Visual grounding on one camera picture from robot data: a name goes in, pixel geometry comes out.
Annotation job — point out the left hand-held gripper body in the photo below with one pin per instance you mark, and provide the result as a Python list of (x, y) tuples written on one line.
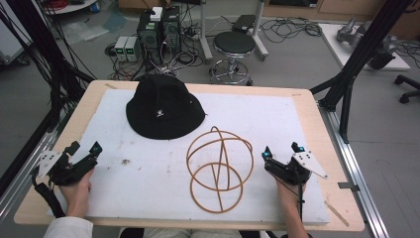
[(62, 173)]

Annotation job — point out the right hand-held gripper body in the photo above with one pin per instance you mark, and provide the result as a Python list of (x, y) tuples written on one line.
[(292, 173)]

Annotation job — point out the black bucket hat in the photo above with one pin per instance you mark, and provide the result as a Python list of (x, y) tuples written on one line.
[(163, 99)]

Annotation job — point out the person's right hand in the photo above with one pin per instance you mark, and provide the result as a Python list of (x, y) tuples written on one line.
[(290, 196)]

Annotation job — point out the person's left hand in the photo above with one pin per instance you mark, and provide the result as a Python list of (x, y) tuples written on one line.
[(76, 198)]

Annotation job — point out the grey tape strip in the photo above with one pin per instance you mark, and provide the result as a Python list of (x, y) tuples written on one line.
[(348, 186)]

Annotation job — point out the thin wooden strip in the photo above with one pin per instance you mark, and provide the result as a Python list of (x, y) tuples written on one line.
[(336, 213)]

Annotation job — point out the white foam mat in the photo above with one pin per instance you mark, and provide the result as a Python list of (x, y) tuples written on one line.
[(148, 185)]

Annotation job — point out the white power supply unit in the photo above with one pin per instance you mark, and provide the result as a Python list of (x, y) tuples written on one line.
[(132, 49), (121, 49)]

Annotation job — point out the white floor board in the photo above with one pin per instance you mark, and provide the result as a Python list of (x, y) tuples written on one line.
[(333, 43)]

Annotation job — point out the black round stool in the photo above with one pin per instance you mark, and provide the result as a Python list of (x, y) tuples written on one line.
[(233, 43)]

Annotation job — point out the clear plastic sheet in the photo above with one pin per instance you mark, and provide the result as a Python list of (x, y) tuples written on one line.
[(84, 31)]

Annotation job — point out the white metal stand leg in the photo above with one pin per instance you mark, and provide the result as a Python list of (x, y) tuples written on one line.
[(205, 36), (259, 36)]

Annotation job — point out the black computer tower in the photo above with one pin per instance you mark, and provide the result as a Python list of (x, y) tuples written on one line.
[(149, 39), (171, 31)]

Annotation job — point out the black office chair base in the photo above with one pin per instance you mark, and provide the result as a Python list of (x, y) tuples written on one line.
[(407, 87)]

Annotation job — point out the white cabinet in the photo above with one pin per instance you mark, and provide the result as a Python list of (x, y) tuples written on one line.
[(10, 33)]

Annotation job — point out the black flat box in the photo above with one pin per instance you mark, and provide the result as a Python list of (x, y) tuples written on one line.
[(243, 23)]

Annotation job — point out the round white table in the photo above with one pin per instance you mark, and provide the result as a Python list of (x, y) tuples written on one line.
[(74, 6)]

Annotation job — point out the white box with black top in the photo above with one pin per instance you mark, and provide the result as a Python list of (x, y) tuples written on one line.
[(156, 14)]

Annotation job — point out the aluminium rail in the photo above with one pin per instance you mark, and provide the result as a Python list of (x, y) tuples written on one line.
[(356, 172), (26, 172)]

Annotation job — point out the black metal frame strut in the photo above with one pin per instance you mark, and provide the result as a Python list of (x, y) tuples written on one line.
[(363, 49)]

